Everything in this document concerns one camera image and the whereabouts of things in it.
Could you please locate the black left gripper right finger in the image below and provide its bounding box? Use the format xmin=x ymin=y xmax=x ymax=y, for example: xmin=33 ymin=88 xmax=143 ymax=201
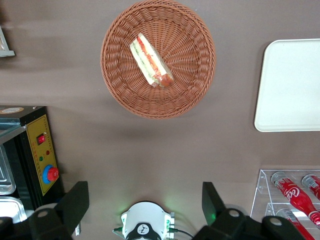
xmin=194 ymin=181 xmax=251 ymax=240

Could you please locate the black base cable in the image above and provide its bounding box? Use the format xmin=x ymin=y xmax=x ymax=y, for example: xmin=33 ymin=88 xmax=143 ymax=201
xmin=172 ymin=226 xmax=195 ymax=240

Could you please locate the triangle sandwich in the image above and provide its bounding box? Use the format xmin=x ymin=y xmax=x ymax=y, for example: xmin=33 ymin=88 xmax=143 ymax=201
xmin=129 ymin=32 xmax=175 ymax=88

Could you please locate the tray of packaged snacks right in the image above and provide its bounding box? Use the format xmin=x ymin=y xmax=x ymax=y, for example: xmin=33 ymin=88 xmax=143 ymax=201
xmin=0 ymin=24 xmax=16 ymax=58

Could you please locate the clear acrylic bottle rack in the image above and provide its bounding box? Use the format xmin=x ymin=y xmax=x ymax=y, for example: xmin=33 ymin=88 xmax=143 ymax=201
xmin=249 ymin=169 xmax=320 ymax=240

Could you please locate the red cola bottle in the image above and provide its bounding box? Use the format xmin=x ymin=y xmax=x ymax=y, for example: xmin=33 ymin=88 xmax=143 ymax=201
xmin=271 ymin=171 xmax=320 ymax=225
xmin=275 ymin=208 xmax=316 ymax=240
xmin=301 ymin=174 xmax=320 ymax=201

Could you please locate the black food warmer cabinet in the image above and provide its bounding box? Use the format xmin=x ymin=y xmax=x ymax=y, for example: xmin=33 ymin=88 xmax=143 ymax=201
xmin=0 ymin=105 xmax=65 ymax=223

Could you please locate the beige plastic tray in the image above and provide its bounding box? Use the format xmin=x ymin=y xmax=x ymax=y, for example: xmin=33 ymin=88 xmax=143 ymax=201
xmin=254 ymin=38 xmax=320 ymax=133

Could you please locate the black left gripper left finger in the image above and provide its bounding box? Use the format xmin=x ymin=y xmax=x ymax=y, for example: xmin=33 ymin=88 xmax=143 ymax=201
xmin=27 ymin=181 xmax=90 ymax=240

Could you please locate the large brown wicker basket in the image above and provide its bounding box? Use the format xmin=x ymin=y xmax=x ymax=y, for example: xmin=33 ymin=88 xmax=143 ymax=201
xmin=100 ymin=0 xmax=216 ymax=120

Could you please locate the steel pan with rim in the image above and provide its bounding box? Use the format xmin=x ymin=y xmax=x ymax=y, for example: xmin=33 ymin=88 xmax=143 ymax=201
xmin=0 ymin=196 xmax=28 ymax=225
xmin=0 ymin=144 xmax=17 ymax=196

